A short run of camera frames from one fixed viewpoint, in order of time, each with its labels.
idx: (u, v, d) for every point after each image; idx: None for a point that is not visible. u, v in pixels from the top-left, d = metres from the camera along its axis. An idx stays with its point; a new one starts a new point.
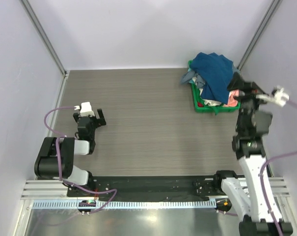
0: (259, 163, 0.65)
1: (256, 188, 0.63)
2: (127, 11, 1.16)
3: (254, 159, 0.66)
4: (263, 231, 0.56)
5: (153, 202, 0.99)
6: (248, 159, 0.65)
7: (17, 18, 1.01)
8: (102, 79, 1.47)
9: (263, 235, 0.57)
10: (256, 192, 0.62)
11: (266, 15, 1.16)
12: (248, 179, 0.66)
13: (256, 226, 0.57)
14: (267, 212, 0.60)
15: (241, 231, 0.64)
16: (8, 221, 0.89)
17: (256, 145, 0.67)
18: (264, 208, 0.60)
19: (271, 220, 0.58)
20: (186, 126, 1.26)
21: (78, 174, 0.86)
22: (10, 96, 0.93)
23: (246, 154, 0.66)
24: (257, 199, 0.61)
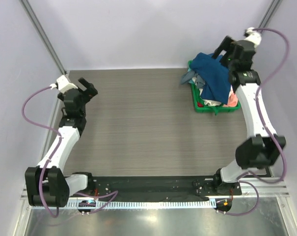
0: (254, 89, 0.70)
1: (252, 113, 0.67)
2: (127, 10, 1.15)
3: (249, 87, 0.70)
4: (259, 145, 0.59)
5: (153, 202, 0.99)
6: (244, 87, 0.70)
7: (17, 17, 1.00)
8: (102, 79, 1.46)
9: (259, 148, 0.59)
10: (253, 114, 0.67)
11: (267, 15, 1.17)
12: (246, 105, 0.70)
13: (252, 141, 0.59)
14: (262, 129, 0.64)
15: (239, 158, 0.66)
16: (8, 221, 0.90)
17: (252, 75, 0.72)
18: (259, 125, 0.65)
19: (266, 134, 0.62)
20: (186, 125, 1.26)
21: (77, 183, 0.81)
22: (10, 96, 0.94)
23: (242, 83, 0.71)
24: (253, 117, 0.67)
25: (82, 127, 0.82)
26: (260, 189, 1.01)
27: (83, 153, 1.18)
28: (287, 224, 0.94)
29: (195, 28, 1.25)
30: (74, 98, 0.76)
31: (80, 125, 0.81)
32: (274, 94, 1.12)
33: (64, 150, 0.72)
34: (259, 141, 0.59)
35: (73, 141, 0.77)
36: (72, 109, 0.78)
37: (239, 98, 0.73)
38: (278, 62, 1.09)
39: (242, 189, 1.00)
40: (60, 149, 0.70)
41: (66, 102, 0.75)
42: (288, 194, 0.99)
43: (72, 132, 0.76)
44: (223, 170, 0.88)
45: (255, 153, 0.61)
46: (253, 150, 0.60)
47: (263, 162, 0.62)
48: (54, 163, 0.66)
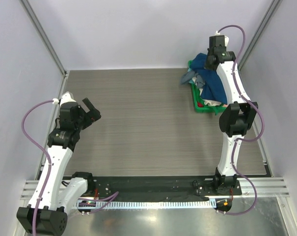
0: (231, 66, 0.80)
1: (230, 86, 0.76)
2: (127, 11, 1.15)
3: (227, 65, 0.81)
4: (236, 110, 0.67)
5: (153, 202, 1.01)
6: (223, 64, 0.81)
7: (17, 18, 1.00)
8: (102, 79, 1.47)
9: (236, 113, 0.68)
10: (230, 86, 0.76)
11: (266, 14, 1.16)
12: (225, 80, 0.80)
13: (230, 107, 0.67)
14: (238, 97, 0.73)
15: (222, 127, 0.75)
16: (8, 221, 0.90)
17: (229, 54, 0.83)
18: (236, 95, 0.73)
19: (243, 102, 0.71)
20: (186, 126, 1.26)
21: (74, 195, 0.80)
22: (10, 96, 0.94)
23: (221, 59, 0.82)
24: (231, 89, 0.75)
25: (73, 141, 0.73)
26: (260, 189, 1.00)
27: (83, 153, 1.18)
28: (288, 224, 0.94)
29: (195, 29, 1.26)
30: (72, 108, 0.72)
31: (71, 139, 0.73)
32: (274, 94, 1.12)
33: (55, 182, 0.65)
34: (238, 106, 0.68)
35: (66, 162, 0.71)
36: (67, 119, 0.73)
37: (220, 74, 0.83)
38: (276, 62, 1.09)
39: (242, 189, 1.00)
40: (50, 182, 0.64)
41: (62, 110, 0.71)
42: (288, 194, 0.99)
43: (63, 153, 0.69)
44: (219, 165, 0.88)
45: (234, 118, 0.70)
46: (232, 115, 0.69)
47: (241, 125, 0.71)
48: (45, 203, 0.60)
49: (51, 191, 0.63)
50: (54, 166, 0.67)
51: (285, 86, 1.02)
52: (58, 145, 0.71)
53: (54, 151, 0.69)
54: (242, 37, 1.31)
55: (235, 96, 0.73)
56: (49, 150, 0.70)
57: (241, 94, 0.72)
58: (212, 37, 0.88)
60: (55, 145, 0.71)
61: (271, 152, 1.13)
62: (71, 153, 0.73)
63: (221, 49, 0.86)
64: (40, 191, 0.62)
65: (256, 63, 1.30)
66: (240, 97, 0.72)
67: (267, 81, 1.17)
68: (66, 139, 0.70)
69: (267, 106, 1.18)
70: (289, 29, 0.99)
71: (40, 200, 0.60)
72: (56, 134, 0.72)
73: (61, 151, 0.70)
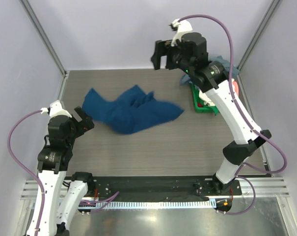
0: (228, 89, 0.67)
1: (236, 119, 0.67)
2: (127, 11, 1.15)
3: (223, 89, 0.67)
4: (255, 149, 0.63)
5: (153, 202, 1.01)
6: (219, 89, 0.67)
7: (16, 18, 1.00)
8: (102, 79, 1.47)
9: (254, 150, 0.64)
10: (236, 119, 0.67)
11: (266, 14, 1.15)
12: (225, 109, 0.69)
13: None
14: (250, 132, 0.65)
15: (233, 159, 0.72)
16: (8, 221, 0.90)
17: (219, 70, 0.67)
18: (247, 129, 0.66)
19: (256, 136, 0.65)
20: (186, 126, 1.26)
21: (75, 203, 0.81)
22: (11, 96, 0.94)
23: (214, 84, 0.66)
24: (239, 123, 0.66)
25: (65, 162, 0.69)
26: (260, 189, 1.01)
27: (83, 153, 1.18)
28: (287, 224, 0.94)
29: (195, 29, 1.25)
30: (62, 125, 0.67)
31: (63, 159, 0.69)
32: (274, 94, 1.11)
33: (51, 210, 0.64)
34: (254, 145, 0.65)
35: (60, 185, 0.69)
36: (57, 137, 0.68)
37: (214, 100, 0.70)
38: (276, 62, 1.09)
39: (242, 189, 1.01)
40: (46, 211, 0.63)
41: (50, 129, 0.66)
42: (288, 194, 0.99)
43: (55, 178, 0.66)
44: (218, 173, 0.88)
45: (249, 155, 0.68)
46: (249, 155, 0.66)
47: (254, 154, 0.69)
48: (42, 234, 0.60)
49: (48, 220, 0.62)
50: (48, 192, 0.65)
51: (285, 86, 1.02)
52: (48, 170, 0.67)
53: (45, 177, 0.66)
54: (241, 38, 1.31)
55: (247, 132, 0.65)
56: (40, 175, 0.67)
57: (253, 128, 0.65)
58: (195, 43, 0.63)
60: (45, 169, 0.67)
61: (271, 152, 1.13)
62: (64, 174, 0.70)
63: (204, 61, 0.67)
64: (36, 221, 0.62)
65: (256, 63, 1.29)
66: (253, 131, 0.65)
67: (268, 81, 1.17)
68: (56, 162, 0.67)
69: (267, 106, 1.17)
70: (289, 28, 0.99)
71: (38, 230, 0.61)
72: (45, 157, 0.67)
73: (52, 176, 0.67)
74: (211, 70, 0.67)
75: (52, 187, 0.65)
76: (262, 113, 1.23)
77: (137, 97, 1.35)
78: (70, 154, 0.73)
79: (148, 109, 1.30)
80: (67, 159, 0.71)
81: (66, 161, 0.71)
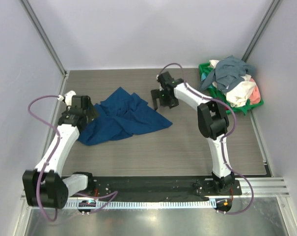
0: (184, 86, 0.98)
1: (191, 97, 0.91)
2: (127, 10, 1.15)
3: (180, 87, 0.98)
4: (206, 110, 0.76)
5: (153, 202, 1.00)
6: (179, 86, 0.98)
7: (17, 18, 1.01)
8: (103, 79, 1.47)
9: (207, 112, 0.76)
10: (191, 97, 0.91)
11: (266, 15, 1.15)
12: (186, 98, 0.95)
13: (200, 109, 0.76)
14: (202, 100, 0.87)
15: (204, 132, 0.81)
16: (8, 221, 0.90)
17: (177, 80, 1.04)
18: (199, 99, 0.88)
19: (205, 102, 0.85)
20: (186, 126, 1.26)
21: (76, 184, 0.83)
22: (11, 96, 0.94)
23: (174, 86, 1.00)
24: (193, 98, 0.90)
25: (80, 125, 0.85)
26: (260, 189, 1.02)
27: (83, 153, 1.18)
28: (288, 224, 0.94)
29: (195, 29, 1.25)
30: (85, 97, 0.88)
31: (80, 121, 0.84)
32: (274, 94, 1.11)
33: (62, 153, 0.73)
34: (206, 105, 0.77)
35: (71, 140, 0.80)
36: (78, 106, 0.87)
37: (182, 98, 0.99)
38: (277, 61, 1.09)
39: (242, 189, 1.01)
40: (58, 150, 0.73)
41: (75, 98, 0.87)
42: (288, 194, 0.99)
43: (71, 131, 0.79)
44: (214, 168, 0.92)
45: (209, 118, 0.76)
46: (207, 115, 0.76)
47: (219, 123, 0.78)
48: (51, 167, 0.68)
49: (58, 159, 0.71)
50: (63, 139, 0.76)
51: (285, 86, 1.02)
52: (67, 125, 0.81)
53: (64, 129, 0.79)
54: (241, 38, 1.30)
55: (198, 100, 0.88)
56: (59, 127, 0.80)
57: (202, 96, 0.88)
58: (160, 75, 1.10)
60: (64, 125, 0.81)
61: (271, 152, 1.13)
62: (77, 135, 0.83)
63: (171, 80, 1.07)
64: (47, 157, 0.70)
65: (256, 63, 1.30)
66: (202, 99, 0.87)
67: (268, 81, 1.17)
68: (75, 120, 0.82)
69: (268, 106, 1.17)
70: (289, 29, 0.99)
71: (47, 164, 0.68)
72: (67, 117, 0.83)
73: (69, 129, 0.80)
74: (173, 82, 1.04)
75: (68, 134, 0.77)
76: (262, 112, 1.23)
77: (130, 103, 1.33)
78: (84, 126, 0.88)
79: (136, 123, 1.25)
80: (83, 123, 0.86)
81: (81, 127, 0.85)
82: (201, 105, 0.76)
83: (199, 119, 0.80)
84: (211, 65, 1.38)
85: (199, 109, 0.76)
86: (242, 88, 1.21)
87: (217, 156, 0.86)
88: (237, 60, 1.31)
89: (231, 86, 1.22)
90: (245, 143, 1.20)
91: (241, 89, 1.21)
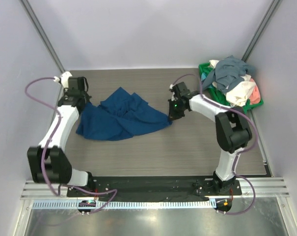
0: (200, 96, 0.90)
1: (208, 107, 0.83)
2: (128, 11, 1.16)
3: (195, 98, 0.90)
4: (224, 119, 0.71)
5: (153, 202, 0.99)
6: (193, 99, 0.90)
7: (17, 17, 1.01)
8: (103, 79, 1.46)
9: (225, 121, 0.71)
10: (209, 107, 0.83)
11: (266, 15, 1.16)
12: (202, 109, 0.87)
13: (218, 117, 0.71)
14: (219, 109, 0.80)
15: (222, 144, 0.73)
16: (8, 221, 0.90)
17: (193, 93, 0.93)
18: (216, 108, 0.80)
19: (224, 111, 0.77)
20: (186, 126, 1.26)
21: (77, 176, 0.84)
22: (11, 95, 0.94)
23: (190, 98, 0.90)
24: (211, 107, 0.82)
25: (80, 106, 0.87)
26: (260, 189, 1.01)
27: (83, 153, 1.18)
28: (288, 224, 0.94)
29: (195, 29, 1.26)
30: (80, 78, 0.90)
31: (80, 103, 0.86)
32: (274, 93, 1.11)
33: (65, 130, 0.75)
34: (224, 115, 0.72)
35: (72, 120, 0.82)
36: (75, 88, 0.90)
37: (197, 109, 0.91)
38: (277, 61, 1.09)
39: (242, 189, 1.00)
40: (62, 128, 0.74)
41: (71, 80, 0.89)
42: (288, 194, 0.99)
43: (72, 110, 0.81)
44: (218, 170, 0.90)
45: (229, 128, 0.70)
46: (225, 125, 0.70)
47: (239, 133, 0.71)
48: (55, 143, 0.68)
49: (61, 133, 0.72)
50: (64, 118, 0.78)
51: (285, 86, 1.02)
52: (68, 105, 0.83)
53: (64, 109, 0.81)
54: (241, 38, 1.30)
55: (215, 109, 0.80)
56: (60, 107, 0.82)
57: (220, 106, 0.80)
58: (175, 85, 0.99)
60: (65, 105, 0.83)
61: (271, 152, 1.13)
62: (77, 116, 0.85)
63: (186, 92, 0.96)
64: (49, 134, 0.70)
65: (256, 63, 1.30)
66: (220, 108, 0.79)
67: (268, 81, 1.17)
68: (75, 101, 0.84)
69: (268, 106, 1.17)
70: (289, 29, 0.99)
71: (51, 138, 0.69)
72: (66, 99, 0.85)
73: (69, 109, 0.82)
74: (189, 94, 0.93)
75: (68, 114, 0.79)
76: (262, 113, 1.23)
77: (130, 104, 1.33)
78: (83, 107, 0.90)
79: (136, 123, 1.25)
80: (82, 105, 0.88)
81: (81, 106, 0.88)
82: (219, 115, 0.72)
83: (218, 132, 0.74)
84: (211, 65, 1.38)
85: (216, 118, 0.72)
86: (241, 88, 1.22)
87: (227, 166, 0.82)
88: (236, 60, 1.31)
89: (231, 86, 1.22)
90: None
91: (241, 89, 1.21)
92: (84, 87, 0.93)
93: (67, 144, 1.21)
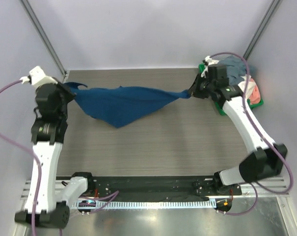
0: (241, 103, 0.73)
1: (247, 127, 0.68)
2: (128, 11, 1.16)
3: (234, 102, 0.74)
4: (261, 159, 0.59)
5: (153, 202, 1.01)
6: (231, 101, 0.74)
7: (17, 17, 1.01)
8: (103, 79, 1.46)
9: (261, 162, 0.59)
10: (248, 129, 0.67)
11: (266, 15, 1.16)
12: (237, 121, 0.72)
13: (256, 154, 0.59)
14: (260, 140, 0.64)
15: (243, 172, 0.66)
16: (8, 221, 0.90)
17: (234, 90, 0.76)
18: (257, 137, 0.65)
19: (265, 146, 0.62)
20: (186, 126, 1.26)
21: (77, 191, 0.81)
22: (11, 95, 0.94)
23: (228, 98, 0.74)
24: (249, 131, 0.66)
25: (61, 133, 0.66)
26: (260, 190, 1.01)
27: (83, 153, 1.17)
28: (288, 224, 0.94)
29: (195, 29, 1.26)
30: (50, 96, 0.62)
31: (59, 130, 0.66)
32: (275, 93, 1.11)
33: (49, 180, 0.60)
34: (264, 153, 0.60)
35: (58, 154, 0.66)
36: (47, 110, 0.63)
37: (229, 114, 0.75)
38: (277, 61, 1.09)
39: (242, 189, 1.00)
40: (44, 184, 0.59)
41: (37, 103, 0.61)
42: (288, 194, 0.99)
43: (52, 149, 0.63)
44: (224, 176, 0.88)
45: (262, 167, 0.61)
46: (260, 164, 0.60)
47: (268, 171, 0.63)
48: (42, 207, 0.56)
49: (46, 192, 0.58)
50: (44, 164, 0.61)
51: (285, 86, 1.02)
52: (44, 141, 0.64)
53: (40, 149, 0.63)
54: (242, 37, 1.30)
55: (256, 137, 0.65)
56: (35, 147, 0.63)
57: (263, 137, 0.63)
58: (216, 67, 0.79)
60: (40, 141, 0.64)
61: None
62: (61, 147, 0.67)
63: (223, 84, 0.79)
64: (34, 195, 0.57)
65: (256, 63, 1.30)
66: (262, 140, 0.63)
67: (268, 81, 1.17)
68: (51, 133, 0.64)
69: (268, 106, 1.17)
70: (289, 29, 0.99)
71: (37, 200, 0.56)
72: (40, 128, 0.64)
73: (47, 148, 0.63)
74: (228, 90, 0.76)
75: (49, 159, 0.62)
76: (262, 113, 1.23)
77: None
78: (64, 128, 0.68)
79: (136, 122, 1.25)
80: (64, 129, 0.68)
81: (64, 131, 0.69)
82: (257, 152, 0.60)
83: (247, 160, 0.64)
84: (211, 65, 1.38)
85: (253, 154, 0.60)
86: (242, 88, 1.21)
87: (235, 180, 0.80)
88: (237, 60, 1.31)
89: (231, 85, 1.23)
90: None
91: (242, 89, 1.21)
92: (56, 104, 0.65)
93: (67, 143, 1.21)
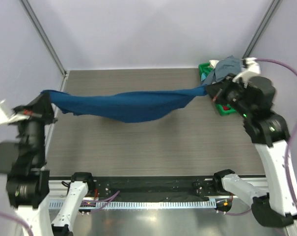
0: (283, 151, 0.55)
1: (280, 185, 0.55)
2: (128, 10, 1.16)
3: (277, 147, 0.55)
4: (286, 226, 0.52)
5: (153, 202, 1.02)
6: (272, 148, 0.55)
7: (17, 17, 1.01)
8: (103, 79, 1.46)
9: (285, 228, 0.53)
10: (281, 187, 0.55)
11: (266, 15, 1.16)
12: (270, 168, 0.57)
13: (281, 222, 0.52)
14: (291, 204, 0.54)
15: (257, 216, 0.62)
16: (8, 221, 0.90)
17: (279, 126, 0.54)
18: (289, 200, 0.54)
19: (296, 213, 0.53)
20: (186, 126, 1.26)
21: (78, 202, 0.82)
22: (11, 95, 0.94)
23: (268, 142, 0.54)
24: (282, 191, 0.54)
25: (42, 190, 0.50)
26: None
27: (83, 153, 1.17)
28: None
29: (195, 29, 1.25)
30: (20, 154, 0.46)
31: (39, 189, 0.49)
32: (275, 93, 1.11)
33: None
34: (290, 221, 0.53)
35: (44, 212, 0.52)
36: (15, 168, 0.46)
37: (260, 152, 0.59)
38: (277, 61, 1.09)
39: None
40: None
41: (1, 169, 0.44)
42: None
43: (36, 211, 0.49)
44: (227, 182, 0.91)
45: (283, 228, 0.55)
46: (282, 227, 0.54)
47: None
48: None
49: None
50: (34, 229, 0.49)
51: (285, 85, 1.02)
52: (26, 206, 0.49)
53: (25, 213, 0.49)
54: (242, 37, 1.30)
55: (287, 201, 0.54)
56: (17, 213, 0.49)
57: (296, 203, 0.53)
58: (261, 91, 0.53)
60: (22, 204, 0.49)
61: None
62: (45, 200, 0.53)
63: (263, 115, 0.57)
64: None
65: None
66: (295, 206, 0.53)
67: None
68: (31, 196, 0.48)
69: None
70: (290, 29, 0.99)
71: None
72: (16, 191, 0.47)
73: (30, 211, 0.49)
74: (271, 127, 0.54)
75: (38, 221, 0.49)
76: None
77: None
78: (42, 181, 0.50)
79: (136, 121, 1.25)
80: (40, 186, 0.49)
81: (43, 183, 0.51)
82: (284, 218, 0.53)
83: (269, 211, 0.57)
84: (211, 65, 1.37)
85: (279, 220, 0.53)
86: None
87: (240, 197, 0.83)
88: (237, 60, 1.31)
89: None
90: (246, 143, 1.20)
91: None
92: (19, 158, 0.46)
93: (67, 144, 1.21)
